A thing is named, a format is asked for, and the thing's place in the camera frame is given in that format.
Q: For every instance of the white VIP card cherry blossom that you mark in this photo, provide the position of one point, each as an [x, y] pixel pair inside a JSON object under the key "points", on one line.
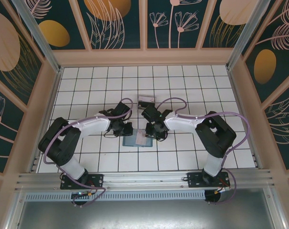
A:
{"points": [[140, 139], [148, 98]]}

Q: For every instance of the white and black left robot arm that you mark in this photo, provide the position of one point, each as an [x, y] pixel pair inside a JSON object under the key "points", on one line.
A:
{"points": [[92, 125]]}

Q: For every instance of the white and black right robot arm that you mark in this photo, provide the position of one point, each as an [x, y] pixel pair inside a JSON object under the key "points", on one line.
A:
{"points": [[182, 122]]}

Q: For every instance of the small dark box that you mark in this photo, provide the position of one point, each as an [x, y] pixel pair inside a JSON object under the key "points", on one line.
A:
{"points": [[141, 109]]}

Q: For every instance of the small green LED board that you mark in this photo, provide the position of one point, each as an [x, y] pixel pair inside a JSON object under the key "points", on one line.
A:
{"points": [[80, 194]]}

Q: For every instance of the grey metal sheet panel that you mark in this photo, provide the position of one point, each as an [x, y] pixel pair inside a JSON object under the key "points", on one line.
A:
{"points": [[144, 214]]}

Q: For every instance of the aluminium mounting rail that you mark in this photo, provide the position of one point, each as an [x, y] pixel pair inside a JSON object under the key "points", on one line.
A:
{"points": [[147, 177]]}

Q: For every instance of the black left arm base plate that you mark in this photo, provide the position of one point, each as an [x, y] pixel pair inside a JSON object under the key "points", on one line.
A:
{"points": [[96, 181]]}

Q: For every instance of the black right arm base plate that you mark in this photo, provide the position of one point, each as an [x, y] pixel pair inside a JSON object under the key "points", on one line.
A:
{"points": [[194, 180]]}

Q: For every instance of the aluminium frame post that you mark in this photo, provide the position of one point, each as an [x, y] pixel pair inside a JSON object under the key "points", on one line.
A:
{"points": [[241, 35], [38, 35]]}

